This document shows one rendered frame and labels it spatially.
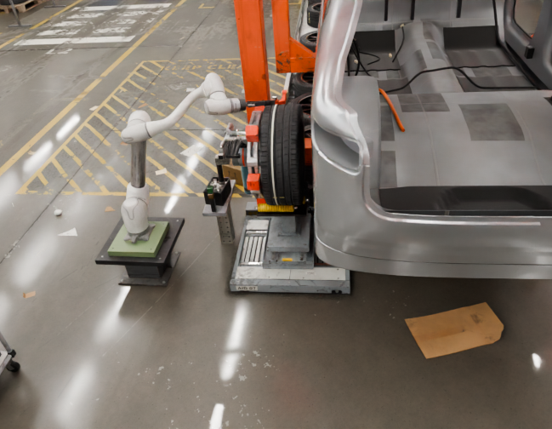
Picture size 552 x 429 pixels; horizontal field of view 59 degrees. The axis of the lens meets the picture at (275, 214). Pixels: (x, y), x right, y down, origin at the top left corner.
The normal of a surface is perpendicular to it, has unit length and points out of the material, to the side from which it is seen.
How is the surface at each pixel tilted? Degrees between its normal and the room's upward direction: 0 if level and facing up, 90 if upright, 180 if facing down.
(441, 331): 1
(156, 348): 0
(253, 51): 90
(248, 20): 90
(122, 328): 0
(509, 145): 22
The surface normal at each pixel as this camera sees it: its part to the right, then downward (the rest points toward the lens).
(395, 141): -0.11, -0.51
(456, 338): -0.09, -0.79
